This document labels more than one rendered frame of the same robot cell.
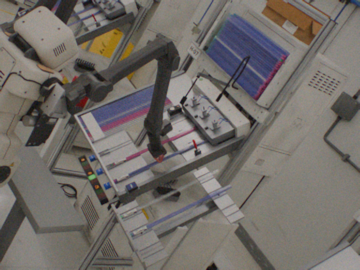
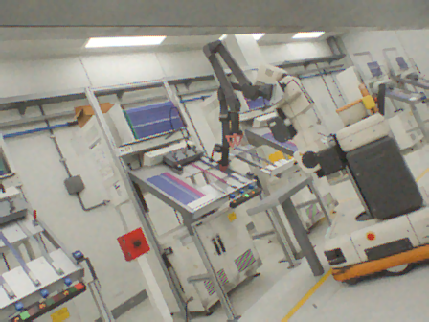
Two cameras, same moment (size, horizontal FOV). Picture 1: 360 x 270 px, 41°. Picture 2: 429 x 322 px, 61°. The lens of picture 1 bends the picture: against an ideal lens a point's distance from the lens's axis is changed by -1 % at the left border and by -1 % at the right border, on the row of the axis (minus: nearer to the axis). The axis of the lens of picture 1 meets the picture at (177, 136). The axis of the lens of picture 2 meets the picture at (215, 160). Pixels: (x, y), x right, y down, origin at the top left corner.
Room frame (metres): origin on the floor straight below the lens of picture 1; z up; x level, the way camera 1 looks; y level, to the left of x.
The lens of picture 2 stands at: (2.26, 2.90, 0.82)
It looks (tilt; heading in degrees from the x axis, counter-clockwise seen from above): 4 degrees up; 270
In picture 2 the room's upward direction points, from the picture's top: 25 degrees counter-clockwise
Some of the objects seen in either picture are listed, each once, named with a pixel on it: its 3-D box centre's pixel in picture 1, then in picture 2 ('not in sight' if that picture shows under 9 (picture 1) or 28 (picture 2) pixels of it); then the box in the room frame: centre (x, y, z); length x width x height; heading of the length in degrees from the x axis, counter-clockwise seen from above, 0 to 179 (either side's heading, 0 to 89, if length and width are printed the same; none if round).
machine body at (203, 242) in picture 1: (150, 218); (198, 260); (2.72, -0.13, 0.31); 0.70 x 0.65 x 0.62; 44
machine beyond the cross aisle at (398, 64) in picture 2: not in sight; (404, 91); (-1.93, -4.61, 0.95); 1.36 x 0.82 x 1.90; 134
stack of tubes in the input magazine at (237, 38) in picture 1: (249, 56); (152, 121); (2.59, -0.09, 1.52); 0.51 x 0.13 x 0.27; 44
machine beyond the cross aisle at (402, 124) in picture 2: not in sight; (378, 103); (-0.87, -3.61, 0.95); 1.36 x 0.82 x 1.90; 134
